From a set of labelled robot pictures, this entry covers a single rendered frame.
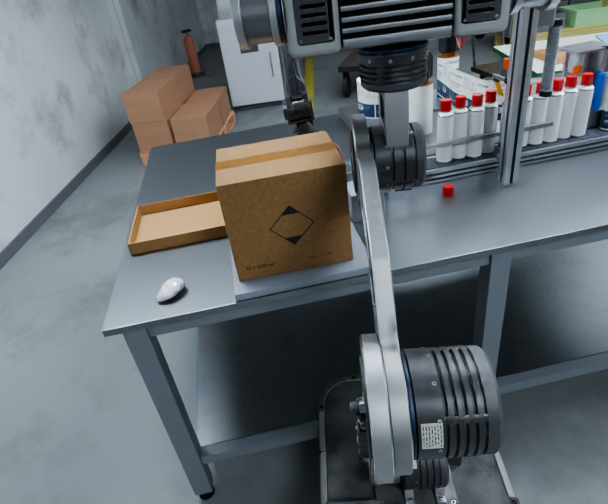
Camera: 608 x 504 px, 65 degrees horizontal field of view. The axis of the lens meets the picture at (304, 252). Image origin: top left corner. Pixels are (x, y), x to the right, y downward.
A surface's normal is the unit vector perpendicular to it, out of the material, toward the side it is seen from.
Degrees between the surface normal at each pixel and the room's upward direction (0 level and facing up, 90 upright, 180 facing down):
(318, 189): 90
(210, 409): 0
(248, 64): 90
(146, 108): 90
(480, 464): 0
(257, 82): 90
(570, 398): 0
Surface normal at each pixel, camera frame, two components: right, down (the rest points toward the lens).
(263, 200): 0.15, 0.53
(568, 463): -0.12, -0.83
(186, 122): -0.06, 0.55
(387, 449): -0.05, 0.24
